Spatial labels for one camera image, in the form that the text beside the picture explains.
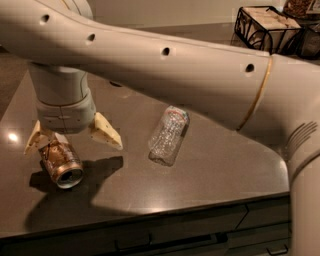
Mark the clear plastic water bottle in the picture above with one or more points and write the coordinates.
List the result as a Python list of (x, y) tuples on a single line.
[(167, 137)]

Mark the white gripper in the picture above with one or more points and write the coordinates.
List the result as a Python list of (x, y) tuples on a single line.
[(65, 116)]

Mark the dark cabinet drawer left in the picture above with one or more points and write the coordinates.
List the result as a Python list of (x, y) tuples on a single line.
[(132, 235)]

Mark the orange soda can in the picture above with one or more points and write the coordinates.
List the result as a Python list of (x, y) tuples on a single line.
[(61, 162)]

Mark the dark cabinet drawers right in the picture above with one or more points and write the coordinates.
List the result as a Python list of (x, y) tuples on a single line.
[(264, 231)]

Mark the black wire napkin basket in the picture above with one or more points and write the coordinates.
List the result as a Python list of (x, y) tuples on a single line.
[(265, 28)]

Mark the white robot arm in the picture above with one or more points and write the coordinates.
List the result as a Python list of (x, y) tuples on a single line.
[(272, 99)]

